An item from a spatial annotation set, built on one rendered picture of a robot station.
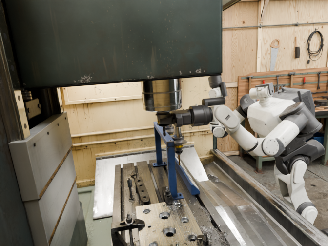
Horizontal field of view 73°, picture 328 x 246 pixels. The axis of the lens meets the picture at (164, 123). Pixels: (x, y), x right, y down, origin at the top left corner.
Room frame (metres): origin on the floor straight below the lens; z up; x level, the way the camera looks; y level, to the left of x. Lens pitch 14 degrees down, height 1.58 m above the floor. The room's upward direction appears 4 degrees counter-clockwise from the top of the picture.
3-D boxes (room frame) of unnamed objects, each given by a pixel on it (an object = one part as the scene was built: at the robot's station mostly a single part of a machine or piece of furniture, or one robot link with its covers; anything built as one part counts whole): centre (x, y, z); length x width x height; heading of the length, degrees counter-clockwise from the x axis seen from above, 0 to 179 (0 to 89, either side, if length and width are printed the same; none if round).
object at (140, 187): (1.07, 0.14, 0.93); 0.26 x 0.05 x 0.06; 15
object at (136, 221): (0.74, 0.17, 0.97); 0.13 x 0.03 x 0.15; 100
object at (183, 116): (0.90, -0.10, 1.38); 0.13 x 0.12 x 0.10; 10
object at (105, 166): (1.52, 0.11, 0.75); 0.89 x 0.70 x 0.26; 100
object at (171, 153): (1.06, -0.02, 1.05); 0.10 x 0.05 x 0.30; 100
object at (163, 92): (0.88, 0.00, 1.49); 0.16 x 0.16 x 0.12
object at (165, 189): (0.93, 0.01, 0.97); 0.13 x 0.03 x 0.15; 10
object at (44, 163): (0.81, 0.44, 1.16); 0.48 x 0.05 x 0.51; 10
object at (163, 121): (0.85, -0.01, 1.38); 0.06 x 0.02 x 0.03; 100
